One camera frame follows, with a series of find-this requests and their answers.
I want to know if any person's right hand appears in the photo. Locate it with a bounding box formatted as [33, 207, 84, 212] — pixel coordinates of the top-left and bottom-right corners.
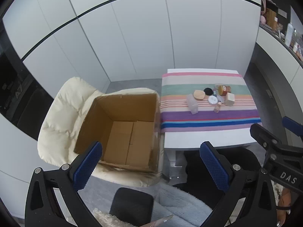
[277, 187, 300, 227]

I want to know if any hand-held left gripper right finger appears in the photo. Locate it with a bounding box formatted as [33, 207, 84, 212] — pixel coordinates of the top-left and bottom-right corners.
[199, 141, 277, 227]

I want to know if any white curved counter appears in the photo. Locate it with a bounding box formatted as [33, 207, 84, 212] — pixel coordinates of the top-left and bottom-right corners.
[244, 25, 303, 147]

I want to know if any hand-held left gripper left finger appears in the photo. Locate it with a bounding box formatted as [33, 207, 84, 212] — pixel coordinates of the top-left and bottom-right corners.
[24, 141, 103, 227]

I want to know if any brown cardboard box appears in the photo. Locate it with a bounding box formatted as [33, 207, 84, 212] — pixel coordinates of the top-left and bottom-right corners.
[74, 93, 161, 173]

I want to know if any brown wooden box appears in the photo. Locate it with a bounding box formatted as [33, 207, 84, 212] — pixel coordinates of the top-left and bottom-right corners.
[266, 8, 278, 29]

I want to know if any striped cloth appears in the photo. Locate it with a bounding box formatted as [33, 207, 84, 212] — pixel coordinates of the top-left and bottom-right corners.
[159, 72, 263, 133]

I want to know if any translucent rectangular bottle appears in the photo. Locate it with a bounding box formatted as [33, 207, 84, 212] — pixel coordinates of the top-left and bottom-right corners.
[187, 94, 198, 114]

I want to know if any black glass cabinet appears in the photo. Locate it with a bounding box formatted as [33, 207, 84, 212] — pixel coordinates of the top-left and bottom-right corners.
[0, 24, 55, 141]

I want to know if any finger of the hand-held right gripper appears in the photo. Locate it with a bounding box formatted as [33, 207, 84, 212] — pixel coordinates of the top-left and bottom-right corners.
[250, 123, 288, 163]
[282, 116, 303, 136]

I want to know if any yellow lid jar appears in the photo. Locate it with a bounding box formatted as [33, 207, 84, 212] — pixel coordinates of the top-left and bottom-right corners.
[218, 85, 231, 96]

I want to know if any bubble wrap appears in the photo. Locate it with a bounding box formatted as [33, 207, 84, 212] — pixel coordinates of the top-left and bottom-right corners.
[91, 208, 128, 227]

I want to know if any cream padded chair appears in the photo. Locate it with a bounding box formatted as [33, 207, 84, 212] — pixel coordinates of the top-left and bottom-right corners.
[37, 77, 166, 187]

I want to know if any cream cube box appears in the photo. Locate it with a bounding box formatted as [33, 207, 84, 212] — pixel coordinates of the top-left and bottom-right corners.
[225, 92, 235, 107]

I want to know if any black square cushion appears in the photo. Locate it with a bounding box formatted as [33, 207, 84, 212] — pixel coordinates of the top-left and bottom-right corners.
[109, 187, 154, 227]

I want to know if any grey fluffy blanket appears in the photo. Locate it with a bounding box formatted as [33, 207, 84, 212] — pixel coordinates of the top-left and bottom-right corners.
[78, 175, 213, 227]

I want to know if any white table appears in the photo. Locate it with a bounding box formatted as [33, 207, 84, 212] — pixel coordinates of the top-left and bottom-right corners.
[163, 69, 258, 168]

